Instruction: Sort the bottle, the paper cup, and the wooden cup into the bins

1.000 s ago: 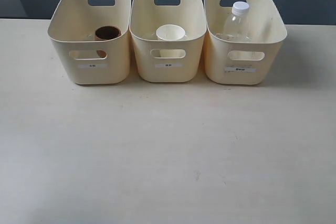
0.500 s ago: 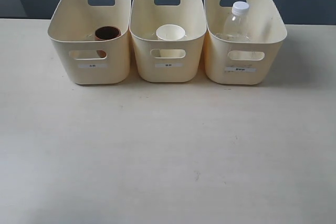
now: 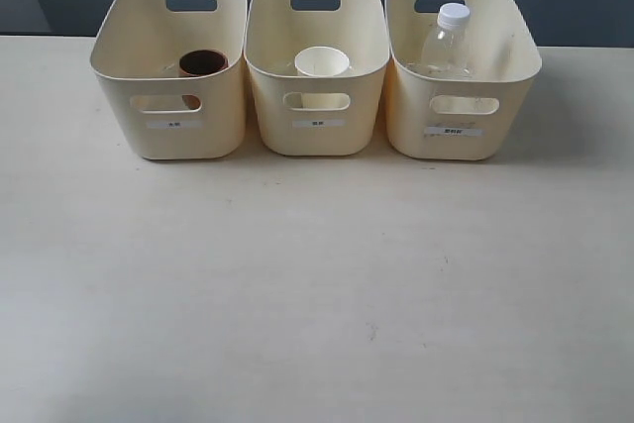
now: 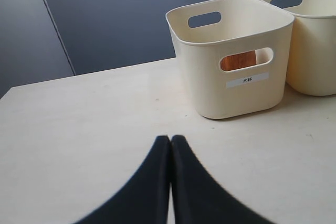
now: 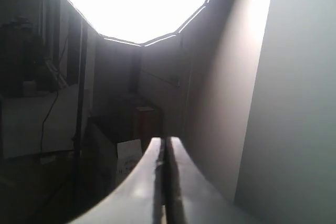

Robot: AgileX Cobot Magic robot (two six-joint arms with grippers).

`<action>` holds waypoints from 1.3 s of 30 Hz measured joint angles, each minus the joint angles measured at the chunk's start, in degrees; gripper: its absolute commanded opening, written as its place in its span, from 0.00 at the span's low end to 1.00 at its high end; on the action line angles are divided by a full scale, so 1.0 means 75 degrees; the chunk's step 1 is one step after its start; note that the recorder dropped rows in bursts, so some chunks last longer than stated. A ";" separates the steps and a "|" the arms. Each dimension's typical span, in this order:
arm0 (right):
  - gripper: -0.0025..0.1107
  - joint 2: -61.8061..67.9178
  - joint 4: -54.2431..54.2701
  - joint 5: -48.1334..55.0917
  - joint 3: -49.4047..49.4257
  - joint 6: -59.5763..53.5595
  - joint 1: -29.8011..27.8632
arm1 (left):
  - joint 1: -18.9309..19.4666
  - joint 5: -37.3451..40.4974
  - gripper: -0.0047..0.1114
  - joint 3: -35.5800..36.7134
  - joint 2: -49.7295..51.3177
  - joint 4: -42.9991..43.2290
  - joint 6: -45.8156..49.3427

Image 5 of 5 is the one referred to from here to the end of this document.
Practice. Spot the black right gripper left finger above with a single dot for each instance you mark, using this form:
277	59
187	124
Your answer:
138	199

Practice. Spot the black light stand pole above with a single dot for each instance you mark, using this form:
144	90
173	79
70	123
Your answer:
81	87

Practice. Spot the white cardboard box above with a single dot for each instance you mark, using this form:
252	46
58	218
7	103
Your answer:
129	154

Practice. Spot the brown wooden cabinet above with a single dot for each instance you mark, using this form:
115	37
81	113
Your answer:
148	123

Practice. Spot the bright octagonal softbox light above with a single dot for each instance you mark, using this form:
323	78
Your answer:
139	22

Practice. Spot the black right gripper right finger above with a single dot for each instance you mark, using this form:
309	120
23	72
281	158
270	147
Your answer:
190	197

